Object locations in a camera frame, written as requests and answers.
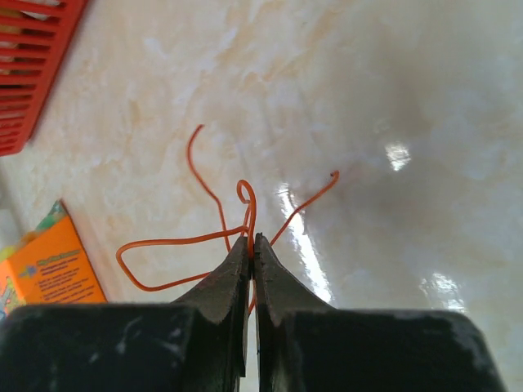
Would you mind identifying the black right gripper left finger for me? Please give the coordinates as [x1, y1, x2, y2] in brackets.
[1, 238, 249, 391]

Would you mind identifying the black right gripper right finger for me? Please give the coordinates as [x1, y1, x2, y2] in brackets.
[253, 234, 505, 391]

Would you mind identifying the orange wire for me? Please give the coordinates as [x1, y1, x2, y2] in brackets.
[115, 124, 341, 315]

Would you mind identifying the orange yellow sponge pack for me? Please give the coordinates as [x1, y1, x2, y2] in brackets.
[1, 199, 107, 319]

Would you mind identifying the red plastic basket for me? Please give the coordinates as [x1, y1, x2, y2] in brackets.
[1, 1, 89, 156]

